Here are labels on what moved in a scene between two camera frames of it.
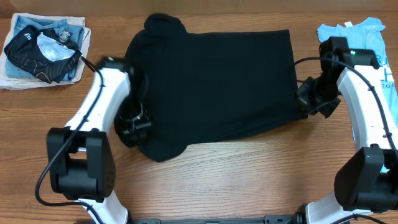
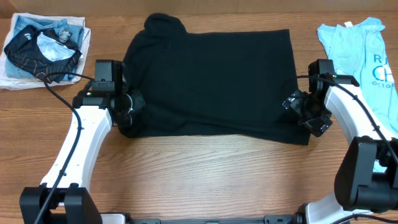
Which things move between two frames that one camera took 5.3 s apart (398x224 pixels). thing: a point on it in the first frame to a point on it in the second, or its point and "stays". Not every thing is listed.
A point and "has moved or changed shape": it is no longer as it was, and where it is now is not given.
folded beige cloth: x=15 y=83 stays
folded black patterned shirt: x=23 y=50 stays
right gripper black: x=303 y=98 to x=320 y=125
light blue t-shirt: x=366 y=34 stays
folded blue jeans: x=13 y=70 stays
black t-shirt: x=205 y=86 has moved or changed shape
